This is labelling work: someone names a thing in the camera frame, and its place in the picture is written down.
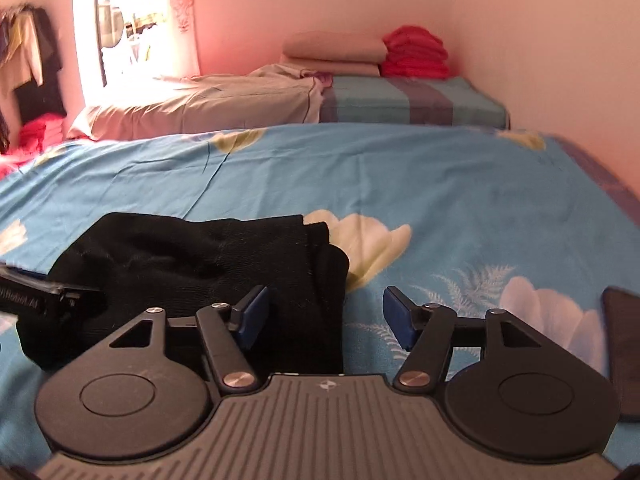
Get floral curtain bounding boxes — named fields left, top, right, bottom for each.
left=167, top=0, right=202, bottom=77

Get blue purple striped mattress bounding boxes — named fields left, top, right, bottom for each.
left=320, top=74, right=511, bottom=128

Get black smartphone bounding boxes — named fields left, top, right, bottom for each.
left=601, top=285, right=640, bottom=423

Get black pants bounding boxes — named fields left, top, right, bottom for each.
left=17, top=212, right=351, bottom=376

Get beige pillow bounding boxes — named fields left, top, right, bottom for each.
left=67, top=65, right=326, bottom=141

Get hanging clothes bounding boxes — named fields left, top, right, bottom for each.
left=0, top=5, right=66, bottom=116

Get blue floral bedsheet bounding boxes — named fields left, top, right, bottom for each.
left=0, top=127, right=640, bottom=466

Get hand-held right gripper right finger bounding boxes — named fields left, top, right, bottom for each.
left=382, top=285, right=545, bottom=394

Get stack of red folded cloths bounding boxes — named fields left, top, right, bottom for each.
left=382, top=25, right=451, bottom=80

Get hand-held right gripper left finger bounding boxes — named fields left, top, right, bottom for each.
left=105, top=285, right=271, bottom=394

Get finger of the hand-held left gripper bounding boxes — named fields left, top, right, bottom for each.
left=50, top=284, right=107, bottom=325

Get red cloth pile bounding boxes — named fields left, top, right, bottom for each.
left=0, top=112, right=68, bottom=177

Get bright window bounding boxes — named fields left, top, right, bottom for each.
left=72, top=0, right=201, bottom=91

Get folded beige blanket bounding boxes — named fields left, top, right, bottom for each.
left=280, top=31, right=388, bottom=78

